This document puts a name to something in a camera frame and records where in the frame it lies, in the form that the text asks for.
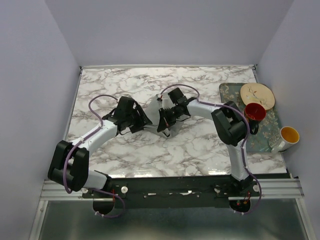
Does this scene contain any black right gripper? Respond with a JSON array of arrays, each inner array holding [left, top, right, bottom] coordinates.
[[157, 104, 181, 132]]

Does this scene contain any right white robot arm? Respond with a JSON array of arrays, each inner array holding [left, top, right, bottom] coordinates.
[[155, 87, 250, 196]]

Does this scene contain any floral blue tray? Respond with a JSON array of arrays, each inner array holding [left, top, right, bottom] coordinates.
[[219, 83, 282, 153]]

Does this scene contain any white mug yellow inside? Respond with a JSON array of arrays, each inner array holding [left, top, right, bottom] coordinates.
[[268, 126, 300, 154]]

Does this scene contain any black mug red inside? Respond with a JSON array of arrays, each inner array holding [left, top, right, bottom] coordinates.
[[243, 102, 267, 135]]

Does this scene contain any beige floral plate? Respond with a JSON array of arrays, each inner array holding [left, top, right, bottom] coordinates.
[[240, 83, 276, 111]]

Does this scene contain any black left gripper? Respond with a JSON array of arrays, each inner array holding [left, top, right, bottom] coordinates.
[[125, 104, 152, 133]]

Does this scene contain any black mounting base bar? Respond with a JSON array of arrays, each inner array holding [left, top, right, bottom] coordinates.
[[82, 175, 260, 209]]

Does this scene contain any grey cloth napkin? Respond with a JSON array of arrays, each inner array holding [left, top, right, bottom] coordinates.
[[143, 94, 183, 139]]

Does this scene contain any aluminium frame rail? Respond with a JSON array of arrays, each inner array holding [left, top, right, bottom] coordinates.
[[259, 178, 305, 199]]

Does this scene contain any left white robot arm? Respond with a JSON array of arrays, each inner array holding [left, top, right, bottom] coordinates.
[[47, 96, 151, 198]]

